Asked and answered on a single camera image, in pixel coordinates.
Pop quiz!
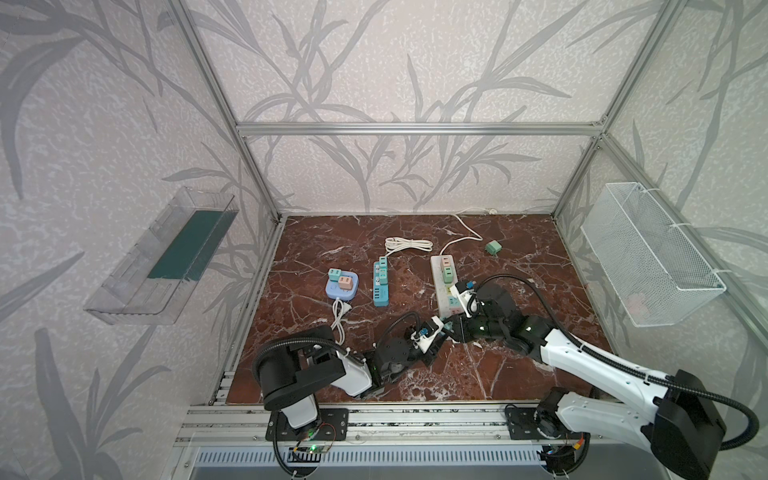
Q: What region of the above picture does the aluminium front rail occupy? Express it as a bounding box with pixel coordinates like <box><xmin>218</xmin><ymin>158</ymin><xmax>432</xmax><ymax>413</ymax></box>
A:
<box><xmin>173</xmin><ymin>401</ymin><xmax>679</xmax><ymax>448</ymax></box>

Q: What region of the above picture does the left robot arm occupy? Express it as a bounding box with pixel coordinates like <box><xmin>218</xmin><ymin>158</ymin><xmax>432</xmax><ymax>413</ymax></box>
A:
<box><xmin>251</xmin><ymin>312</ymin><xmax>445</xmax><ymax>434</ymax></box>

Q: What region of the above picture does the pink cube plug front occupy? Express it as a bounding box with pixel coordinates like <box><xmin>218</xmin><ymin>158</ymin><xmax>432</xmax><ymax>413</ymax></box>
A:
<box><xmin>337</xmin><ymin>275</ymin><xmax>354</xmax><ymax>291</ymax></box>

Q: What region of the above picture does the white cable with plug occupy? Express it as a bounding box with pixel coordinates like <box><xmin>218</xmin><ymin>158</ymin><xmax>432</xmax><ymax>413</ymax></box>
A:
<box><xmin>329</xmin><ymin>298</ymin><xmax>354</xmax><ymax>346</ymax></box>

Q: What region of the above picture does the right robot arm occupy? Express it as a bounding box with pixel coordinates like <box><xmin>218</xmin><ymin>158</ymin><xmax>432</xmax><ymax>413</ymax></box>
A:
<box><xmin>445</xmin><ymin>275</ymin><xmax>760</xmax><ymax>479</ymax></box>

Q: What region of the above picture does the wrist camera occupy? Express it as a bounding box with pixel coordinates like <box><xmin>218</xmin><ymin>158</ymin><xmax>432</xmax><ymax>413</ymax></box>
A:
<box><xmin>449</xmin><ymin>281</ymin><xmax>477</xmax><ymax>317</ymax></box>
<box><xmin>412</xmin><ymin>316</ymin><xmax>444</xmax><ymax>354</ymax></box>

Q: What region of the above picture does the long white power strip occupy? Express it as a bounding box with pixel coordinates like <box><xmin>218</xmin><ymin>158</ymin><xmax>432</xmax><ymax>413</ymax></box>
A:
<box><xmin>430</xmin><ymin>255</ymin><xmax>463</xmax><ymax>319</ymax></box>

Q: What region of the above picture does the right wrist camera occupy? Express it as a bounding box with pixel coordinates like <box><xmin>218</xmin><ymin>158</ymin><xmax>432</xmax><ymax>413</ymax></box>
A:
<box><xmin>449</xmin><ymin>281</ymin><xmax>477</xmax><ymax>317</ymax></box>

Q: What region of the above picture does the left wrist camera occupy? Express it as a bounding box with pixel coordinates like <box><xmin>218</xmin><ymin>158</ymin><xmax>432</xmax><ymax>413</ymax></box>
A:
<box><xmin>412</xmin><ymin>316</ymin><xmax>444</xmax><ymax>354</ymax></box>

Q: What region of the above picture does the aluminium cage frame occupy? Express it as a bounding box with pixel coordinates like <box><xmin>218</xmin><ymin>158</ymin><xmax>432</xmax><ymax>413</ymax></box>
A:
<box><xmin>167</xmin><ymin>0</ymin><xmax>768</xmax><ymax>451</ymax></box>

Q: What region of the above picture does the clear plastic tray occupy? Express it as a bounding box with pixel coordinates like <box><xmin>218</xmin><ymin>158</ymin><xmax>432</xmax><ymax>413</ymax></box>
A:
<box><xmin>84</xmin><ymin>187</ymin><xmax>239</xmax><ymax>326</ymax></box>

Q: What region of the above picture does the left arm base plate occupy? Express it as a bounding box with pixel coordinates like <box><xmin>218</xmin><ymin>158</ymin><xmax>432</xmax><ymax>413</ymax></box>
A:
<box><xmin>265</xmin><ymin>408</ymin><xmax>350</xmax><ymax>442</ymax></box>

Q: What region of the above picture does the coiled white strip cable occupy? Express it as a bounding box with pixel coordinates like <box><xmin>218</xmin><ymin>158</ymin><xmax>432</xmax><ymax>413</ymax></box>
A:
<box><xmin>383</xmin><ymin>236</ymin><xmax>434</xmax><ymax>256</ymax></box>

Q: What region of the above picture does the long white strip cable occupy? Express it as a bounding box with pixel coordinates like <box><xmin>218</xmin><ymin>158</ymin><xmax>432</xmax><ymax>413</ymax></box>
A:
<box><xmin>439</xmin><ymin>214</ymin><xmax>485</xmax><ymax>258</ymax></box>

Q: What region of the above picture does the white wire mesh basket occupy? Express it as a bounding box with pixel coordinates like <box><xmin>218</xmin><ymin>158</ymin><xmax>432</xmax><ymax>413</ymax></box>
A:
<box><xmin>581</xmin><ymin>182</ymin><xmax>727</xmax><ymax>328</ymax></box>

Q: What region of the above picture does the teal USB power strip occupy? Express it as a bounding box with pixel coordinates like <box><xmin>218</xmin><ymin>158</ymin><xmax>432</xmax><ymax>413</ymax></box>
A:
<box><xmin>372</xmin><ymin>256</ymin><xmax>389</xmax><ymax>307</ymax></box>

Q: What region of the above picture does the green double cube plug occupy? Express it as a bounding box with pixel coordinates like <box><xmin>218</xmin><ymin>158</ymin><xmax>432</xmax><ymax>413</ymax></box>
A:
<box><xmin>485</xmin><ymin>240</ymin><xmax>503</xmax><ymax>257</ymax></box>

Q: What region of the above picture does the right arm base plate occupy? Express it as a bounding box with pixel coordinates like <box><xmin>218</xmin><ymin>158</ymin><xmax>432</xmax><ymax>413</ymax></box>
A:
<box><xmin>504</xmin><ymin>404</ymin><xmax>558</xmax><ymax>440</ymax></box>

